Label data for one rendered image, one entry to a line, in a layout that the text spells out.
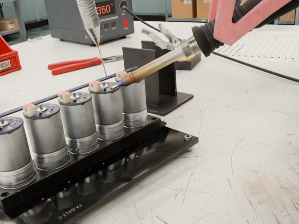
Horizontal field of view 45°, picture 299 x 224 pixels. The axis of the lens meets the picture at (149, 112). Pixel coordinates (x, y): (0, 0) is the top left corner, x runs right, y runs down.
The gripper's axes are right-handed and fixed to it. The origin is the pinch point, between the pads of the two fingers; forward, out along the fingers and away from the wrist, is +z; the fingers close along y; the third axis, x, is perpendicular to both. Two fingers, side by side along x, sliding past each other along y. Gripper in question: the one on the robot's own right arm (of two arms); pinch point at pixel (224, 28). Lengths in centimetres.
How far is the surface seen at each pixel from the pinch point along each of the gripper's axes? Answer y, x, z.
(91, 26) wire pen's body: 2.7, -8.6, 3.4
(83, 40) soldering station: -44.2, -11.4, 16.8
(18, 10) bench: -353, -100, 97
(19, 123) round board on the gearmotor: 5.3, -10.4, 10.6
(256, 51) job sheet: -30.3, 15.3, 2.9
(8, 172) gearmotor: 6.5, -9.8, 13.5
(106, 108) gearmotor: 0.5, -5.3, 9.2
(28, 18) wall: -543, -128, 150
